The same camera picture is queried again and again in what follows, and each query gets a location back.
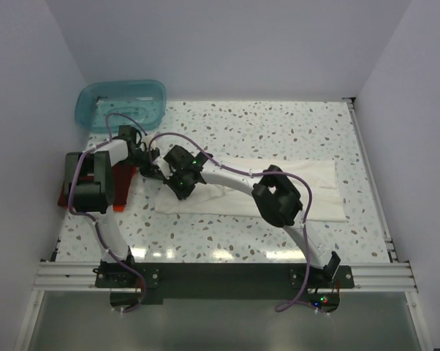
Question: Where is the white t shirt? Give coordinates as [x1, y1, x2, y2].
[153, 156, 347, 223]

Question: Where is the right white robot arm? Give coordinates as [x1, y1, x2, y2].
[156, 146, 341, 287]

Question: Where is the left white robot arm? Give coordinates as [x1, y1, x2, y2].
[63, 126, 159, 287]

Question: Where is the teal plastic bin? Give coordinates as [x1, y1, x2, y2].
[75, 80, 167, 134]

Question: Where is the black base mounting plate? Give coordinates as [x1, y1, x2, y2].
[93, 263, 355, 307]

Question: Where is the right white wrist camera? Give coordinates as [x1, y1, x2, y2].
[154, 156, 174, 179]

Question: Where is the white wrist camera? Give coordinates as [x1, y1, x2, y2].
[154, 156, 174, 179]
[142, 134, 159, 151]

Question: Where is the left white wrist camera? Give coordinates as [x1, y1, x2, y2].
[142, 134, 159, 151]

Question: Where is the aluminium extrusion rail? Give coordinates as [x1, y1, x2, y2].
[32, 262, 418, 293]

